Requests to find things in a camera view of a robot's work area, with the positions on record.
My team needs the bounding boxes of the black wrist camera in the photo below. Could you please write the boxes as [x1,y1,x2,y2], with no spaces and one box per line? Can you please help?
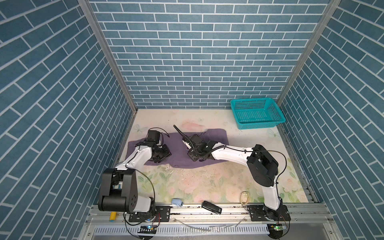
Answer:
[145,130,162,146]
[189,134,205,148]

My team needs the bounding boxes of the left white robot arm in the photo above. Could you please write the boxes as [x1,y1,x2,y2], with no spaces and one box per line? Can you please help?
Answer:
[98,143,172,217]

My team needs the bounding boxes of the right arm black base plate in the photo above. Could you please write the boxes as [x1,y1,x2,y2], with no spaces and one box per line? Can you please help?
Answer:
[246,204,291,222]

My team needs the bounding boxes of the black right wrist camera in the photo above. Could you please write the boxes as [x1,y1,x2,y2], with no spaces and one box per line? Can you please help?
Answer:
[189,134,205,148]

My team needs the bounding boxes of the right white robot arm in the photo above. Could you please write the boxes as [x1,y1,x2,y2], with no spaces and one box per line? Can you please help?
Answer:
[183,140,283,221]

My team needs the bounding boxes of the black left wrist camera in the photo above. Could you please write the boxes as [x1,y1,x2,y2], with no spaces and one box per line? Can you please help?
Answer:
[145,130,162,146]

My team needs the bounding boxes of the small light blue object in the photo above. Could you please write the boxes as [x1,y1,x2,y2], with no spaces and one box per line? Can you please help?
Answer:
[171,198,184,207]

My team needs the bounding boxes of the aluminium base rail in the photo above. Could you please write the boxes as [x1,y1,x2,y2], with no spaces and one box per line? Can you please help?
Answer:
[86,202,334,226]

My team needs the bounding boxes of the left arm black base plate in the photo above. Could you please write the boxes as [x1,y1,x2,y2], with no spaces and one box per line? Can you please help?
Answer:
[128,206,171,223]

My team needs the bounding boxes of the white slotted cable duct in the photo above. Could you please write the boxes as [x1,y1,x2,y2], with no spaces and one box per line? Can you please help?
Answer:
[93,224,270,237]

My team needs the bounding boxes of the yellow handled blue tool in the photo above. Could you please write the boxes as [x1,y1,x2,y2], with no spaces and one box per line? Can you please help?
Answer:
[109,212,117,222]

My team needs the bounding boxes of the black remote control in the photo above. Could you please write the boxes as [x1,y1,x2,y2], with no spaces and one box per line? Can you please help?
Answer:
[202,201,222,215]

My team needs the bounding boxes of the teal perforated plastic basket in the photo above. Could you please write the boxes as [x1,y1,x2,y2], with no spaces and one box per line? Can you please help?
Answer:
[230,98,286,130]

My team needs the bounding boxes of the purple trousers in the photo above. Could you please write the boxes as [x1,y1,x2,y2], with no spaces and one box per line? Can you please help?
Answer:
[137,129,229,170]

